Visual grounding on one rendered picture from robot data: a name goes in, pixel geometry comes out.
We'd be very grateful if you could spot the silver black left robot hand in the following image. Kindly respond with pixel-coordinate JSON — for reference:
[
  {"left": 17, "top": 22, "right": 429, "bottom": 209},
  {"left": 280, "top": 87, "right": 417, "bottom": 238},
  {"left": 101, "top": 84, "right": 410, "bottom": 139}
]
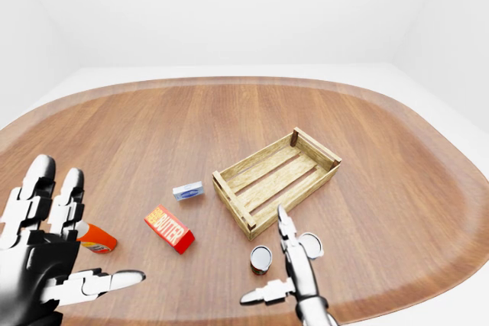
[{"left": 0, "top": 154, "right": 147, "bottom": 318}]

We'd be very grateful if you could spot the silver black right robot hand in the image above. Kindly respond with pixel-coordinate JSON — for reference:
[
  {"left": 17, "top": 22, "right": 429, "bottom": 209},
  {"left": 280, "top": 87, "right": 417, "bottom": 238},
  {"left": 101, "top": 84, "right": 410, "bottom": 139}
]
[{"left": 239, "top": 204, "right": 321, "bottom": 306}]

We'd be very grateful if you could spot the red tomato sauce tin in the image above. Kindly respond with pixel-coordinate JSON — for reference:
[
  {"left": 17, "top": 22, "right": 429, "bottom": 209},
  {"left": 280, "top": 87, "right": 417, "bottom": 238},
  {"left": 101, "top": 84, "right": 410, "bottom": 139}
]
[{"left": 250, "top": 245, "right": 274, "bottom": 276}]

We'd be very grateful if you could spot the wooden slat tray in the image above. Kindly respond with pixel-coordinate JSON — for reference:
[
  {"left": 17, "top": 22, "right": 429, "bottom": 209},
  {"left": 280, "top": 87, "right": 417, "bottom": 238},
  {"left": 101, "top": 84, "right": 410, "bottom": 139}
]
[{"left": 212, "top": 126, "right": 342, "bottom": 242}]

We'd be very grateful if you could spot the silver lidded tin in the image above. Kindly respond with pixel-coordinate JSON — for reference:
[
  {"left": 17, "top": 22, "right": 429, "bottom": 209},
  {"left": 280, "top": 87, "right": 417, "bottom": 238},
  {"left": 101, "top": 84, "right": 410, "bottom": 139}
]
[{"left": 297, "top": 232, "right": 325, "bottom": 261}]

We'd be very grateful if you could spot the orange white bottle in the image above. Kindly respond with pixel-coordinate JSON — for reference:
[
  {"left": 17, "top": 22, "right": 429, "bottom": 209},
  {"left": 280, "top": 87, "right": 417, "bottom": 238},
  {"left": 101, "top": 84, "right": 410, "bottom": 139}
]
[{"left": 75, "top": 221, "right": 118, "bottom": 255}]

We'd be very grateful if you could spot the small blue white box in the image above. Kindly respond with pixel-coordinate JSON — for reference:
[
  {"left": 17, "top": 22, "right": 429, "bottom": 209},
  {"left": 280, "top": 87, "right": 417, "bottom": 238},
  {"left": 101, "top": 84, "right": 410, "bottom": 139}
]
[{"left": 172, "top": 181, "right": 204, "bottom": 202}]

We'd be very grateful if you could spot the red butter box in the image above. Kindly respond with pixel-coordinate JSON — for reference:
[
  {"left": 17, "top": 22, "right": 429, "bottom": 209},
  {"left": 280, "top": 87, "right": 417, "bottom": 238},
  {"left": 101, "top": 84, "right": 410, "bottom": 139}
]
[{"left": 144, "top": 204, "right": 196, "bottom": 255}]

